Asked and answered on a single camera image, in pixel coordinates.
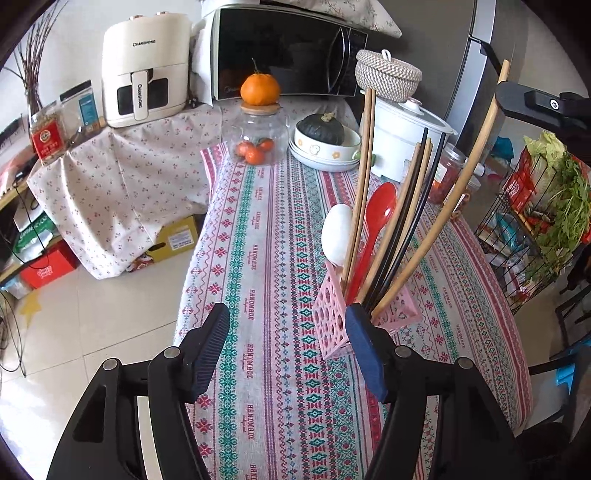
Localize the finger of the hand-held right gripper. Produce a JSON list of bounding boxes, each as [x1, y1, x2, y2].
[[495, 80, 591, 149], [526, 89, 591, 118]]

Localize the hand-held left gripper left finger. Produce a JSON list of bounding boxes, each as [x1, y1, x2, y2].
[[46, 302, 232, 480]]

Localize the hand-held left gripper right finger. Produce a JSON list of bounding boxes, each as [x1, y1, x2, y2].
[[344, 302, 529, 480]]

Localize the pink perforated utensil holder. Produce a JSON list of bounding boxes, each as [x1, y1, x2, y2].
[[311, 258, 422, 361]]

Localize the light bamboo chopstick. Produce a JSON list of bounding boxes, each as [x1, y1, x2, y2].
[[367, 138, 435, 308], [370, 59, 511, 319], [358, 142, 422, 303]]

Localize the white plastic spoon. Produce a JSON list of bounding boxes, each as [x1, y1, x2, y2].
[[321, 203, 354, 268]]

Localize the red plastic spoon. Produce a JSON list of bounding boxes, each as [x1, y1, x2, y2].
[[344, 181, 398, 305]]

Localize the brown wooden chopstick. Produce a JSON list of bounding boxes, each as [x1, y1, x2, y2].
[[341, 89, 371, 283], [347, 89, 377, 287]]

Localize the napa cabbage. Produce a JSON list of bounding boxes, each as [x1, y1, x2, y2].
[[524, 130, 571, 171]]

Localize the blue plastic bag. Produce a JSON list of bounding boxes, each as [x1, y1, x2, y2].
[[489, 136, 514, 162]]

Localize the grey refrigerator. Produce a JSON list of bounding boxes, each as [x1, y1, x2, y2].
[[434, 0, 499, 137]]

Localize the red snack packet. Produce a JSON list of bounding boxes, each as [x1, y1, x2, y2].
[[503, 148, 537, 213]]

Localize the bunch of leafy celery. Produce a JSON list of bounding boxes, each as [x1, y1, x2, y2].
[[526, 157, 591, 282]]

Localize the jar of dried fruit slices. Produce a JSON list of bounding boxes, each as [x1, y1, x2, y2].
[[450, 175, 481, 220]]

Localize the jar of red dried fruit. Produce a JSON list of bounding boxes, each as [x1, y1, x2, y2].
[[427, 144, 467, 206]]

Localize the striped patterned tablecloth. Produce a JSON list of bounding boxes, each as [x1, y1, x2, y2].
[[173, 141, 534, 480]]

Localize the yellow cardboard box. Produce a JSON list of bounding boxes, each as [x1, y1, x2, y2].
[[148, 215, 201, 264]]

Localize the white electric cooking pot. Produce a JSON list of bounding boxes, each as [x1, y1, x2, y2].
[[360, 90, 485, 183]]

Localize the teal packet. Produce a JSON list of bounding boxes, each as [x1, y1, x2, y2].
[[496, 213, 532, 241]]

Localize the woven lidded basket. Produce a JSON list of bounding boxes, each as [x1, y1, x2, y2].
[[355, 49, 423, 103]]

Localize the red box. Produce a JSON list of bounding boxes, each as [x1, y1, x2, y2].
[[18, 242, 79, 289]]

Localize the floral microwave cover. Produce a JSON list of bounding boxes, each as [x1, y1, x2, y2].
[[272, 0, 402, 38]]

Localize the white floral cloth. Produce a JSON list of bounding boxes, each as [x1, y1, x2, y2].
[[27, 97, 361, 280]]

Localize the dark green pumpkin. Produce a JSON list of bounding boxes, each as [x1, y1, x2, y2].
[[295, 112, 346, 146]]

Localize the black chair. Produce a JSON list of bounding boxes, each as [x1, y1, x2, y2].
[[519, 268, 591, 480]]

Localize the green and white box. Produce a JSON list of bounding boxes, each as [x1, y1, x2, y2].
[[11, 212, 63, 254]]

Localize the glass jar with wooden lid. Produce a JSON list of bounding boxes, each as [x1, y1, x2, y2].
[[222, 102, 291, 166]]

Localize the black microwave oven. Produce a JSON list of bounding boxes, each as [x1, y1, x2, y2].
[[210, 6, 370, 101]]

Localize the large orange with stem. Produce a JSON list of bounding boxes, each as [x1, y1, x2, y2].
[[240, 58, 281, 106]]

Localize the clear canister with blue label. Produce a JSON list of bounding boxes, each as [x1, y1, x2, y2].
[[59, 79, 103, 136]]

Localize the cream air fryer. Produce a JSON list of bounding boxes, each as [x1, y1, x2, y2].
[[102, 13, 192, 129]]

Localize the dried branches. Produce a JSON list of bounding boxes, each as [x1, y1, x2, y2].
[[9, 4, 65, 116]]

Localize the black wire rack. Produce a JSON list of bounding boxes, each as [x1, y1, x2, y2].
[[475, 157, 591, 315]]

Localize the white bowl with green handle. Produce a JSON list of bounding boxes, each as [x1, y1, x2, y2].
[[294, 124, 363, 162]]

